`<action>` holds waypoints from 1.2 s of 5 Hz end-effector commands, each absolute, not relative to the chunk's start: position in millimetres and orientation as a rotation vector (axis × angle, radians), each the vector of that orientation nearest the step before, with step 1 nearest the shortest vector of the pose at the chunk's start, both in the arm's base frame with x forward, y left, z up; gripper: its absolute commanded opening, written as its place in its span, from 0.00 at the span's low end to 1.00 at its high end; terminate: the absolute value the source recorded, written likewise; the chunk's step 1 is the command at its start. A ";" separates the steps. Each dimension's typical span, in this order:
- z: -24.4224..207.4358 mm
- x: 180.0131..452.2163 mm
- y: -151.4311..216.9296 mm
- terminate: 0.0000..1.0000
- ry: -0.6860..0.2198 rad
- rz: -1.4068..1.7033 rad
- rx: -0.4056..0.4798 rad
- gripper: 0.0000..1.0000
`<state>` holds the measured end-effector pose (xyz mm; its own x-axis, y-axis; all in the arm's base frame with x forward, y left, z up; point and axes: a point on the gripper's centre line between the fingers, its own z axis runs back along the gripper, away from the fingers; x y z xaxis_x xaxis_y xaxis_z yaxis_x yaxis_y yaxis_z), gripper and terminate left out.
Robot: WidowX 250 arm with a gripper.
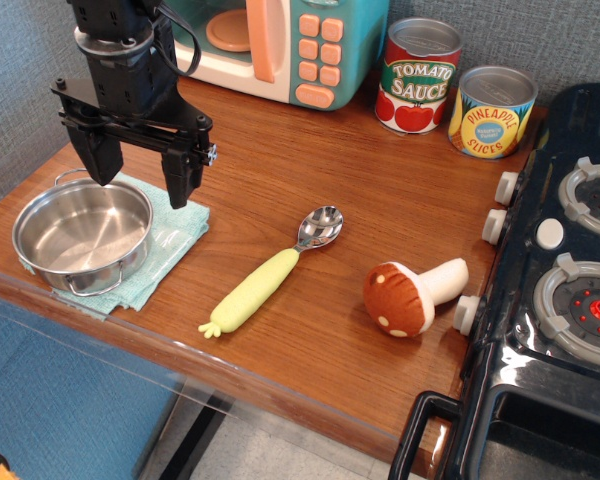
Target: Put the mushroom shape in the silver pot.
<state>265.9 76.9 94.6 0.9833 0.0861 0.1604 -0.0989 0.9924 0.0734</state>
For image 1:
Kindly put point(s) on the light teal cloth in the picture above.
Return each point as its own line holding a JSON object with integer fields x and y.
{"x": 173, "y": 234}

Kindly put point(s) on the stainless steel pot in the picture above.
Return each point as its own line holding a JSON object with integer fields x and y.
{"x": 84, "y": 238}

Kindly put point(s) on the tomato sauce can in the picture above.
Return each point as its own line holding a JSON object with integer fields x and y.
{"x": 420, "y": 62}

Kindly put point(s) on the plush brown mushroom toy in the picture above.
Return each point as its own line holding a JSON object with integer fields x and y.
{"x": 403, "y": 303}

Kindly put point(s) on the white stove knob middle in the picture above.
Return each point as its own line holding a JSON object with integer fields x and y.
{"x": 493, "y": 226}

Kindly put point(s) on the black toy stove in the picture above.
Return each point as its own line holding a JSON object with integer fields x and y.
{"x": 530, "y": 401}

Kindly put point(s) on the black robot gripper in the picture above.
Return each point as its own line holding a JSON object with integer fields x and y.
{"x": 139, "y": 105}

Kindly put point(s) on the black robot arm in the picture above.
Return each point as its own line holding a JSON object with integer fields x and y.
{"x": 125, "y": 32}

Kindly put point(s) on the pineapple slices can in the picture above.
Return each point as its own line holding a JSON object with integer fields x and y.
{"x": 492, "y": 108}

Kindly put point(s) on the white stove knob top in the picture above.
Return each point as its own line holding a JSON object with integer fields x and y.
{"x": 506, "y": 187}

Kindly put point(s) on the white stove knob bottom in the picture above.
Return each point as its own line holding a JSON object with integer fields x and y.
{"x": 465, "y": 313}

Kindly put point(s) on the teal toy microwave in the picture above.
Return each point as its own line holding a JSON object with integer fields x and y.
{"x": 313, "y": 54}

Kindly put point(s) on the spoon with yellow-green handle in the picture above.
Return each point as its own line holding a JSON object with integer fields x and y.
{"x": 319, "y": 228}

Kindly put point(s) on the white stove knob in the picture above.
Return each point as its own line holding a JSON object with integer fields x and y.
{"x": 465, "y": 313}
{"x": 493, "y": 226}
{"x": 506, "y": 187}

